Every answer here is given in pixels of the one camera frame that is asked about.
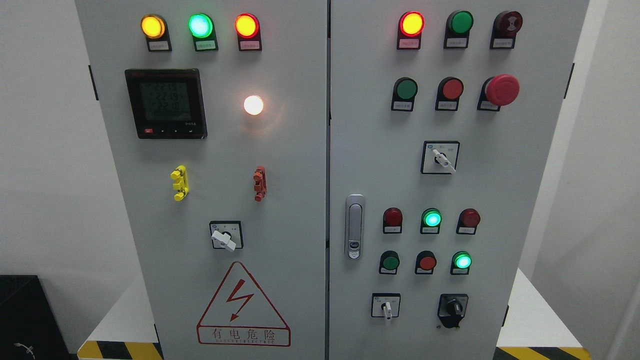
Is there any black rotary knob switch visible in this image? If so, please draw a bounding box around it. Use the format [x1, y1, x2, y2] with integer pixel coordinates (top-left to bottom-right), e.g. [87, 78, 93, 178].
[438, 293, 469, 329]

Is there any grey electrical cabinet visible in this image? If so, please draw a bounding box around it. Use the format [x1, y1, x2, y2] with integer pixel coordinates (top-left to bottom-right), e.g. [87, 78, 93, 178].
[75, 0, 589, 360]

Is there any red terminal connector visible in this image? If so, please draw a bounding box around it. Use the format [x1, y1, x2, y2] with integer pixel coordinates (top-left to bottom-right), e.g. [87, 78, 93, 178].
[253, 165, 267, 202]

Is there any dark red indicator lower left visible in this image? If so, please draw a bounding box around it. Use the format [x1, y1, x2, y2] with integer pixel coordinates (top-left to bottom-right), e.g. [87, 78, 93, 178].
[382, 207, 403, 234]

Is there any white glowing lamp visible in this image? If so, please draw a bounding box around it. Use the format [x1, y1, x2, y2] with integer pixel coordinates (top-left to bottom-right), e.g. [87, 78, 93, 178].
[243, 95, 265, 116]

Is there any green push button lower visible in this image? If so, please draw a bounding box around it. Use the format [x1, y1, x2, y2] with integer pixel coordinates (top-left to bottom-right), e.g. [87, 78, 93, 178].
[378, 250, 400, 275]

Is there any green push button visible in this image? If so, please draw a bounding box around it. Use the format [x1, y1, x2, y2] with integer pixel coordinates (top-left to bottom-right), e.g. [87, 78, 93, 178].
[391, 77, 418, 112]
[378, 250, 400, 275]

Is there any green lit indicator lower middle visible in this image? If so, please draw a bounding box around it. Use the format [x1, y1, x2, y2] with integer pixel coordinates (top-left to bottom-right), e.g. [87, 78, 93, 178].
[420, 208, 442, 234]

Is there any green push button upper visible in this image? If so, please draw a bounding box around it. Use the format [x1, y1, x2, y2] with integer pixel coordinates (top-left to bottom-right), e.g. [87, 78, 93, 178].
[391, 77, 418, 112]

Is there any red push button lower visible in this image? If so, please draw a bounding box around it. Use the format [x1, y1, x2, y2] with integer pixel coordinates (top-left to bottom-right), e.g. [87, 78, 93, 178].
[414, 250, 437, 275]

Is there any red push button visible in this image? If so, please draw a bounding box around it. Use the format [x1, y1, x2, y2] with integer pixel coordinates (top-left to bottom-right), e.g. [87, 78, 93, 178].
[414, 250, 437, 275]
[435, 76, 464, 112]

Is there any yellow terminal connector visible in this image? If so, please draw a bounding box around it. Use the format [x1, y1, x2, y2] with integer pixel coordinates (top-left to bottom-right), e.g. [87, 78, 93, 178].
[170, 165, 190, 202]

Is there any red indicator lower right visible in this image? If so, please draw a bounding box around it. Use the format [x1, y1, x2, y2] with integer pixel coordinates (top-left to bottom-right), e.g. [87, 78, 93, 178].
[455, 208, 482, 235]

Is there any red electric hazard warning sticker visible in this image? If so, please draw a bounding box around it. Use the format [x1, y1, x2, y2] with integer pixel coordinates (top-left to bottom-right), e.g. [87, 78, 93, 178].
[196, 261, 291, 347]

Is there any red push button upper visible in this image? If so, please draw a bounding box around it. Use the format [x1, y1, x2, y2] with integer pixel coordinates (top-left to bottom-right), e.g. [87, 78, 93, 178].
[435, 76, 464, 112]

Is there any green illuminated button lower right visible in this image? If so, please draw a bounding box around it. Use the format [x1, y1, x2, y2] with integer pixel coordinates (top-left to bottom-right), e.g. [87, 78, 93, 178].
[450, 251, 473, 275]

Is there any red-ringed yellow indicator light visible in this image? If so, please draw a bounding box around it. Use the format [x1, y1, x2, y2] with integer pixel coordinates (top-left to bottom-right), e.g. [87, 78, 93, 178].
[234, 13, 262, 51]

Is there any black digital power meter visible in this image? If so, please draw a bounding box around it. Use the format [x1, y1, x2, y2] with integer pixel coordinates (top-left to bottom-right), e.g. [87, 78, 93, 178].
[125, 68, 208, 139]

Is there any red lit indicator right door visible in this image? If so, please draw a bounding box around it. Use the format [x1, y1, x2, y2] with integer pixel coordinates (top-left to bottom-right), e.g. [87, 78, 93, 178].
[397, 11, 425, 50]

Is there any green lit indicator light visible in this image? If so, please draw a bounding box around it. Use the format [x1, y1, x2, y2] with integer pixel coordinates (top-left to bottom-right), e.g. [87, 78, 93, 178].
[188, 13, 218, 51]

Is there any red emergency stop button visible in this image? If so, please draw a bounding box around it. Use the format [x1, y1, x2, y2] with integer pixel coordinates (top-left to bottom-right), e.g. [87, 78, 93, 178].
[477, 73, 521, 112]

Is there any green indicator top right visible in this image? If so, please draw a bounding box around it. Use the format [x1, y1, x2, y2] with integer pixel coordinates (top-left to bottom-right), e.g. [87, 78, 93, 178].
[443, 10, 474, 49]

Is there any yellow indicator light top left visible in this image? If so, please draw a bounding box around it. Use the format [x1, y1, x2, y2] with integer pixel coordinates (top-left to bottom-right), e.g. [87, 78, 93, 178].
[141, 14, 172, 52]

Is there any dark red buzzer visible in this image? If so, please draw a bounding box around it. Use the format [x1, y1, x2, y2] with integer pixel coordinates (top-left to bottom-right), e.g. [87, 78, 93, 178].
[489, 10, 523, 50]

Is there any white platform with hazard stripes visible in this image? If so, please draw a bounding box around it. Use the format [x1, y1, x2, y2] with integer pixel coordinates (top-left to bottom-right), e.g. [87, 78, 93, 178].
[77, 271, 591, 360]

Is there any black box bottom left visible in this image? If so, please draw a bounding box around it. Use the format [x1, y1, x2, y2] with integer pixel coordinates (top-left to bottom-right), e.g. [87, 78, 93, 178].
[0, 275, 70, 360]

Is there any silver door handle lock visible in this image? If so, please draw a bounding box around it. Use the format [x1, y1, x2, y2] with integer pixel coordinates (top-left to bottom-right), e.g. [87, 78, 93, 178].
[344, 194, 365, 260]

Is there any white-handle selector switch left door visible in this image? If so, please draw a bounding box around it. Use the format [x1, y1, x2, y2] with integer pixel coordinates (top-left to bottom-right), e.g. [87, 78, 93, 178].
[209, 220, 244, 253]

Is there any white-handle selector switch upper right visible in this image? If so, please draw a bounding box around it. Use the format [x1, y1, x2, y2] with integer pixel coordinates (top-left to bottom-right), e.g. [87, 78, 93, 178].
[420, 140, 460, 174]

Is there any white-handle selector switch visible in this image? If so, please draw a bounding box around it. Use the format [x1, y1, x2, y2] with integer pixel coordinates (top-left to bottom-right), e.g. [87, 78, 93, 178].
[420, 140, 460, 174]
[370, 292, 402, 326]

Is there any white-handle selector switch lower right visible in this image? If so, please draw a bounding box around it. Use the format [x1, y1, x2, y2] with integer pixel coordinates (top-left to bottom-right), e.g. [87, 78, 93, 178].
[370, 292, 402, 326]

